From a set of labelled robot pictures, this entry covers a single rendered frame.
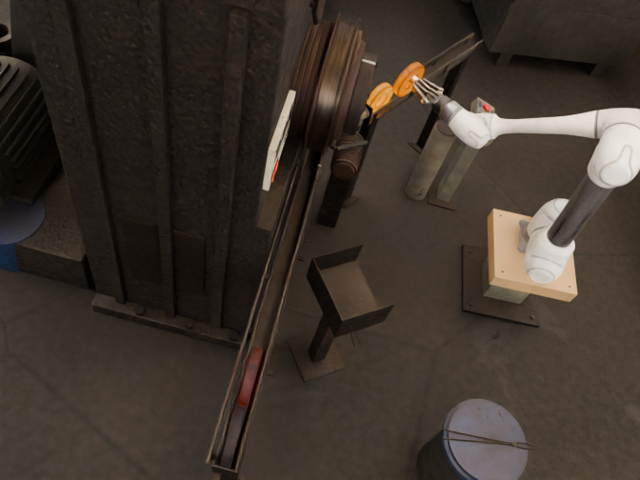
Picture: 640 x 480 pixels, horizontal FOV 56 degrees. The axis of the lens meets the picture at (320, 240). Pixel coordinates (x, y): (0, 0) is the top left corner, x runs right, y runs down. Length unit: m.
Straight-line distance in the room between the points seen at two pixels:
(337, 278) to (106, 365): 1.07
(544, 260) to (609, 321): 0.97
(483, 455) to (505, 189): 1.79
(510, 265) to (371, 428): 0.93
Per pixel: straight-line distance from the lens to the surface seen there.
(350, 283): 2.24
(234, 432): 1.81
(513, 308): 3.18
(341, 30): 1.97
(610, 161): 2.16
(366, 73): 1.99
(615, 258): 3.72
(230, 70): 1.49
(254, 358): 1.88
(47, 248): 2.73
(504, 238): 2.85
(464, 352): 2.97
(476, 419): 2.37
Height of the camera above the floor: 2.49
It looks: 55 degrees down
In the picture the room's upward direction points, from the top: 18 degrees clockwise
